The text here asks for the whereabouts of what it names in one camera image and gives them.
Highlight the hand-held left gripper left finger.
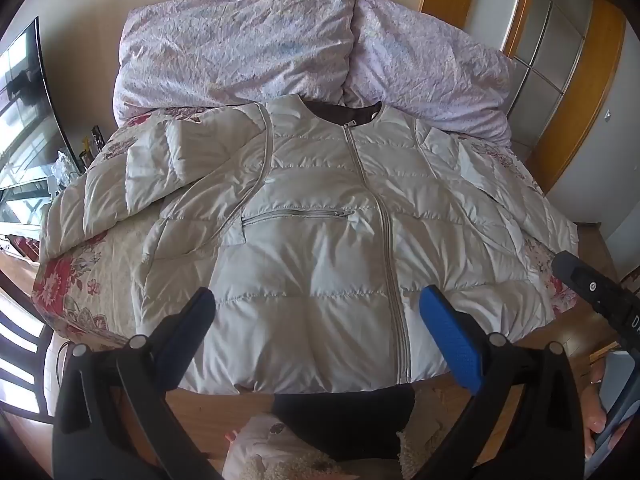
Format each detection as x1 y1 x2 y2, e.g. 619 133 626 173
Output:
52 287 226 480

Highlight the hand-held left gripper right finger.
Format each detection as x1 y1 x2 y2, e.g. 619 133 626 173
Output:
405 285 586 480

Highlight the white puffer jacket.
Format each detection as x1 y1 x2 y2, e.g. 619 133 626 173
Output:
39 94 581 395

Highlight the person's right hand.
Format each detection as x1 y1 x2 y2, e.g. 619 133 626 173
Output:
582 360 610 457

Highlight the floral bedspread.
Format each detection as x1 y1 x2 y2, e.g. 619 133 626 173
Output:
31 105 583 356

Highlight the person's dark trouser leg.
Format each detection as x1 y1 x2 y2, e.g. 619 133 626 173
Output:
272 385 418 463

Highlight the dark slatted wooden chair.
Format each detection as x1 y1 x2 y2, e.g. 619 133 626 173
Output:
0 305 51 426

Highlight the wooden framed glass sliding door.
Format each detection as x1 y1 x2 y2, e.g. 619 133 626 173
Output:
420 0 628 196

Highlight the black television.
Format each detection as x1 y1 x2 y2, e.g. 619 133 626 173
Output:
0 16 83 201

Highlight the lilac crinkled pillow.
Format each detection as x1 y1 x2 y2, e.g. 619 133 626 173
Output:
112 0 361 126
342 0 516 146

